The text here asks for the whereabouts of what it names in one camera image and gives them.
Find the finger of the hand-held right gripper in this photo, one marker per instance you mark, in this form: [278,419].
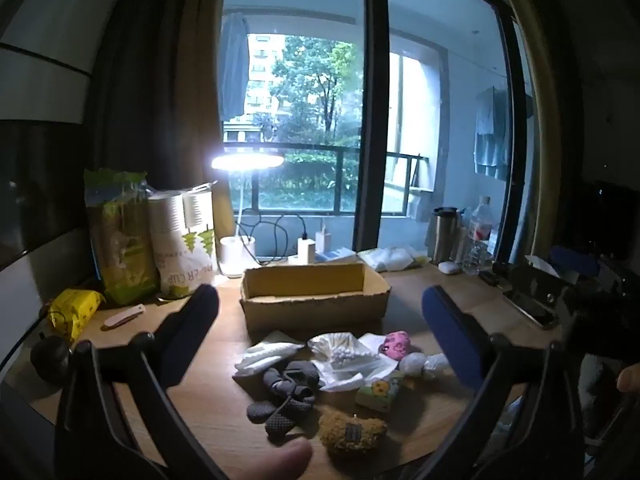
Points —
[575,261]
[537,292]

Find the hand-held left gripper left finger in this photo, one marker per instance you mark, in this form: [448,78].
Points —
[200,310]

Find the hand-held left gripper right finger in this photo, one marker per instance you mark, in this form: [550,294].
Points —
[445,325]

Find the white fluffy ball toy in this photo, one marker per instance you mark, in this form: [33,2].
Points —
[414,364]

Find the pink plush toy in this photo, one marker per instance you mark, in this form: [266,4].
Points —
[397,344]

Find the white socks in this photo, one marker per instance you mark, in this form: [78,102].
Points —
[265,355]

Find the cartoon print tissue pack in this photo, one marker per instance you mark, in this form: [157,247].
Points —
[377,392]

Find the clear plastic bag white beads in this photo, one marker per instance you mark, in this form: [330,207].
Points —
[345,355]

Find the cardboard box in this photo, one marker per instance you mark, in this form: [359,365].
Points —
[310,310]

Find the brown plush toy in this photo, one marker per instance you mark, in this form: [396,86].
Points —
[340,430]

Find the person's right hand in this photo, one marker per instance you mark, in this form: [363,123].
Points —
[630,379]

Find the person's left hand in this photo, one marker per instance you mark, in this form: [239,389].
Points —
[280,462]

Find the yellow tissue box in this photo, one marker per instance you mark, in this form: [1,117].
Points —
[542,264]

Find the paper cup sleeve package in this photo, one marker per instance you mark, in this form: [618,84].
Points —
[180,260]

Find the white earbuds case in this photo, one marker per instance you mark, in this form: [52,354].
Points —
[450,268]

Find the white desk lamp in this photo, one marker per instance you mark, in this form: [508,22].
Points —
[237,257]

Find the pink white folding knife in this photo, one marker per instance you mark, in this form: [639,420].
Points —
[122,317]

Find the clear water bottle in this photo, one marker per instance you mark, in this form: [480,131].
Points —
[479,240]

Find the steel thermos flask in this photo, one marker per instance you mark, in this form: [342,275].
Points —
[442,235]

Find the green snack bag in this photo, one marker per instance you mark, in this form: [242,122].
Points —
[120,250]

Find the white charger block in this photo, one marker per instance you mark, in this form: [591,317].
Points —
[306,252]

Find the yellow packet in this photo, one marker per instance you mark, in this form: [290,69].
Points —
[75,307]

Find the blue white small box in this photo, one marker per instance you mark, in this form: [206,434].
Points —
[336,255]

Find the hanging blue towel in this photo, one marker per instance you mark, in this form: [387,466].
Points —
[490,130]

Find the black round pouch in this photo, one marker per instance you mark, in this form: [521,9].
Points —
[50,357]

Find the balcony railing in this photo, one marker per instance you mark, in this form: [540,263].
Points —
[345,149]

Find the dark curtain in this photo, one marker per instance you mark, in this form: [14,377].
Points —
[150,85]

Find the hanging grey garment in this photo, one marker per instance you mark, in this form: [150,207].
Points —
[234,65]

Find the olive curtain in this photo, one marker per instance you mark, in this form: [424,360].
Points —
[210,60]

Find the black window frame post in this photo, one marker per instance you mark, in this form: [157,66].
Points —
[372,110]

